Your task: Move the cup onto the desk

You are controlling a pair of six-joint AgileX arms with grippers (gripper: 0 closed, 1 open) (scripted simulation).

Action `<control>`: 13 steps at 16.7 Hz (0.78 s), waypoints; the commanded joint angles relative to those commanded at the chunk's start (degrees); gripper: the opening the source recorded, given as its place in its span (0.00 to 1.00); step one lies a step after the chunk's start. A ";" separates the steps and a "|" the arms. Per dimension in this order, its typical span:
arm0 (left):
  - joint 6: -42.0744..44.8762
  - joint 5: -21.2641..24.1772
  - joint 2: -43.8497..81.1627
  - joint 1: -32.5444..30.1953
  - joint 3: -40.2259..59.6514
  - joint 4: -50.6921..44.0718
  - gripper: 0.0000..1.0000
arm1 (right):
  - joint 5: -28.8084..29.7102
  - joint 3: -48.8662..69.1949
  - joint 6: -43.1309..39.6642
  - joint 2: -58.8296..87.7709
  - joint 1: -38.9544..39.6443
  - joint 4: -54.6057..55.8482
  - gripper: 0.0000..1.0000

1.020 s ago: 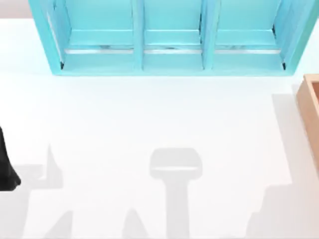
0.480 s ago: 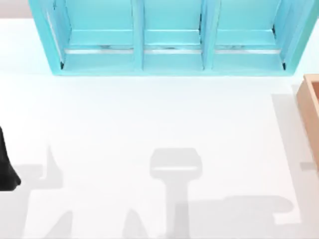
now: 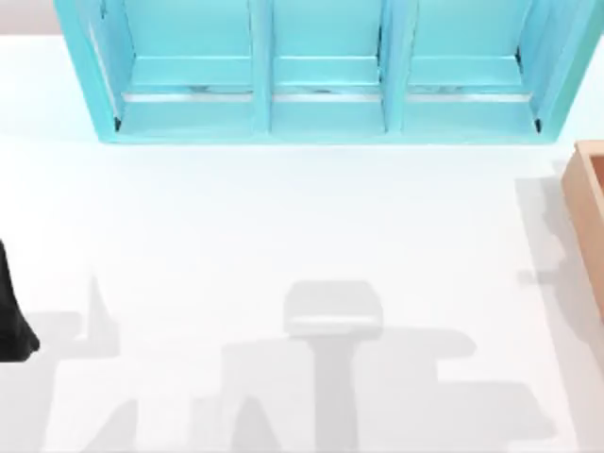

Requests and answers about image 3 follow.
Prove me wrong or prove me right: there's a light blue rack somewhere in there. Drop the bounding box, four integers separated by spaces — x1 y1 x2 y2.
52 0 604 146

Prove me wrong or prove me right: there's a salmon-coloured shallow box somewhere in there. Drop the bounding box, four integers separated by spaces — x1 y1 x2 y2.
560 140 604 325

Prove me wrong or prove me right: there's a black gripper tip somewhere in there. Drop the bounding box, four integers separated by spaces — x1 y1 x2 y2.
0 240 42 365

